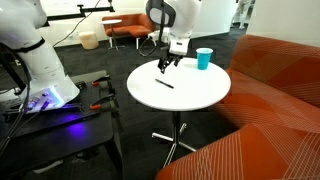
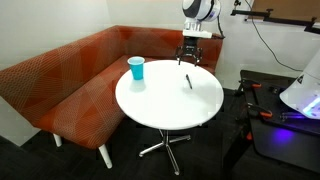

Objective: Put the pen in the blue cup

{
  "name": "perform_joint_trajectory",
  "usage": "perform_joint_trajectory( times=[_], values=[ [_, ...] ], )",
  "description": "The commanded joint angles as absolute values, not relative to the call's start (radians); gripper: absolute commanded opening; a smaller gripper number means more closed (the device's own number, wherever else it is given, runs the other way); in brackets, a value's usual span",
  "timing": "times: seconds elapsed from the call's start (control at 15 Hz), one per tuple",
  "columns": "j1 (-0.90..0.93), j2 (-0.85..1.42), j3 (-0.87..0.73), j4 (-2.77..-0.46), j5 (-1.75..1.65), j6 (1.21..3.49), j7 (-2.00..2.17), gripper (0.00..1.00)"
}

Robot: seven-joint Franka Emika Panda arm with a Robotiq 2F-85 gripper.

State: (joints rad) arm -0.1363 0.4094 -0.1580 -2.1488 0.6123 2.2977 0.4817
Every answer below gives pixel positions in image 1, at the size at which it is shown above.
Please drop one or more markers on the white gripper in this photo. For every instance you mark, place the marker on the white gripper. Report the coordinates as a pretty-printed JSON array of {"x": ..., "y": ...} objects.
[{"x": 178, "y": 46}]

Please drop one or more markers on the black pen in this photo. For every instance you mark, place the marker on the black pen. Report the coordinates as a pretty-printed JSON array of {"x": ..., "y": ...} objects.
[{"x": 164, "y": 83}]

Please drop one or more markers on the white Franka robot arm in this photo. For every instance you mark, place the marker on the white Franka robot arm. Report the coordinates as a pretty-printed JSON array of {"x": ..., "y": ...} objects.
[{"x": 40, "y": 66}]

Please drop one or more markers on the blue plastic cup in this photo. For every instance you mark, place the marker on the blue plastic cup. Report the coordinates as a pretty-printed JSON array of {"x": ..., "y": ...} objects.
[{"x": 203, "y": 60}]

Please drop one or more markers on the orange sofa with white legs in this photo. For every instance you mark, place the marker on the orange sofa with white legs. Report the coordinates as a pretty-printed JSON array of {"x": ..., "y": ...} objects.
[{"x": 130, "y": 28}]

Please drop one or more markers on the small round white side table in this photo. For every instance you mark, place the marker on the small round white side table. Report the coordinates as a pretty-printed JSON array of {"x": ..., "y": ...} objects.
[{"x": 112, "y": 22}]

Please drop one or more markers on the beige round ottoman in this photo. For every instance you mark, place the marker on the beige round ottoman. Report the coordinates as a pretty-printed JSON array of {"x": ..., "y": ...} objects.
[{"x": 88, "y": 40}]

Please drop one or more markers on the person in beige trousers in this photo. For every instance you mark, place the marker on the person in beige trousers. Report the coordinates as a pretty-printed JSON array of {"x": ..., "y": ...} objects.
[{"x": 242, "y": 15}]

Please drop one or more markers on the black mounting plate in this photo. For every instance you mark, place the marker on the black mounting plate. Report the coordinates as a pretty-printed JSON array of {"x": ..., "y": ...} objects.
[{"x": 86, "y": 96}]

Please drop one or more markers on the large orange patterned sofa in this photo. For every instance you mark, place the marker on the large orange patterned sofa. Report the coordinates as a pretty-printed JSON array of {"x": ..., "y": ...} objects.
[{"x": 266, "y": 110}]

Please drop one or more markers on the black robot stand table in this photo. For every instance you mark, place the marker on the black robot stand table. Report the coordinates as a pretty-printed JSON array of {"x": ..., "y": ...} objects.
[{"x": 76, "y": 133}]

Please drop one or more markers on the white power strip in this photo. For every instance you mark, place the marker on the white power strip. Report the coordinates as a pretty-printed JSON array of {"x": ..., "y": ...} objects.
[{"x": 48, "y": 166}]

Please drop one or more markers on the round white pedestal table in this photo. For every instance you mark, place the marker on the round white pedestal table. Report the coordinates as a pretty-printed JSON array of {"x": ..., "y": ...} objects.
[{"x": 178, "y": 90}]

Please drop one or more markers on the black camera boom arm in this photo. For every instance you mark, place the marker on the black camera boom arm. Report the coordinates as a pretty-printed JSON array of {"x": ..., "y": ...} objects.
[{"x": 66, "y": 15}]

